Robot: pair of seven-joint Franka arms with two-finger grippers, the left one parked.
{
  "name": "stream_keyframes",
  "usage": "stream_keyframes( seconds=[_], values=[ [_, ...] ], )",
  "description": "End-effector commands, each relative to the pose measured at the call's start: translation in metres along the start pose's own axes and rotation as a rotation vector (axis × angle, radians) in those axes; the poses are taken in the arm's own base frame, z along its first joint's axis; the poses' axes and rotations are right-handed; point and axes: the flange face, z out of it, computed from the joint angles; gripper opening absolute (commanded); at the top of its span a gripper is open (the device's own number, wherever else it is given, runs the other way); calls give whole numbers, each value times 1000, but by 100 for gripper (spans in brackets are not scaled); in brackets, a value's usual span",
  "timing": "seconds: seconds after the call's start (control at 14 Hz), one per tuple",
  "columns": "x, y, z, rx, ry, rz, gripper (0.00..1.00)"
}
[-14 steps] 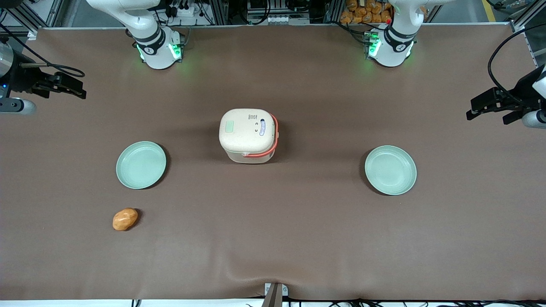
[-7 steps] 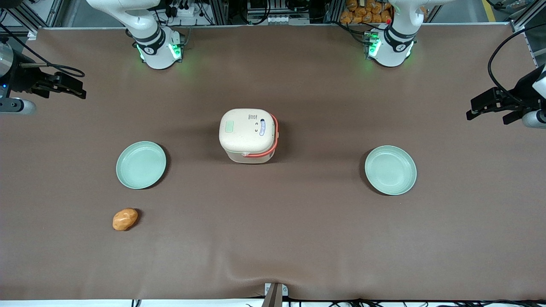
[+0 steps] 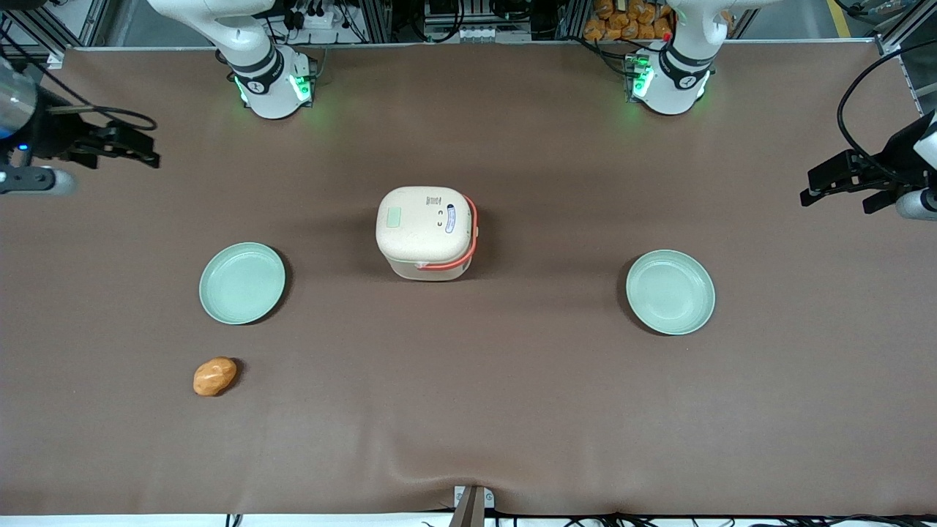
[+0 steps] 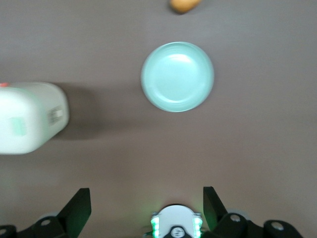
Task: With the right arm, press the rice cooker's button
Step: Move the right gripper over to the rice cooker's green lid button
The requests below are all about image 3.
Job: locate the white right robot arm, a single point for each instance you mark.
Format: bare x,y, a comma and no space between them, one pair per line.
265,51

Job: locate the grey metal camera bracket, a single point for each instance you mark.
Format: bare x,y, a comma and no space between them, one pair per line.
472,505

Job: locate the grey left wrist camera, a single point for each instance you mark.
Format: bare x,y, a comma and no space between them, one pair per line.
919,205

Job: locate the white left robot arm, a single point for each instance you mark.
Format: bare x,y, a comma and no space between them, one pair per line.
681,69

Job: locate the brown table mat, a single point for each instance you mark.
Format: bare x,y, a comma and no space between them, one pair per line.
468,410

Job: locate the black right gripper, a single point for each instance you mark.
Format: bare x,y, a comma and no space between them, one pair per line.
51,137

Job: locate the bag of orange breads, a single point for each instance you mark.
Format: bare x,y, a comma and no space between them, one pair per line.
622,22

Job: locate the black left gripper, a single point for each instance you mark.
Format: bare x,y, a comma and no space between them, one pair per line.
897,149

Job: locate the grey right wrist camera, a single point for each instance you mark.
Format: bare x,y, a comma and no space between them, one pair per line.
33,180

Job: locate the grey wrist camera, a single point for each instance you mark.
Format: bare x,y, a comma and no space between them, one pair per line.
33,180
919,205

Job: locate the orange-brown bread roll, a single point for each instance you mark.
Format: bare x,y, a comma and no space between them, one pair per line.
214,376

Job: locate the white terminal block device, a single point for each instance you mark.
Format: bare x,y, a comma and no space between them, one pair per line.
476,32

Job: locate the pale green round plate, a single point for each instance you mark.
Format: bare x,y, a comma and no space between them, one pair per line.
242,283
670,292

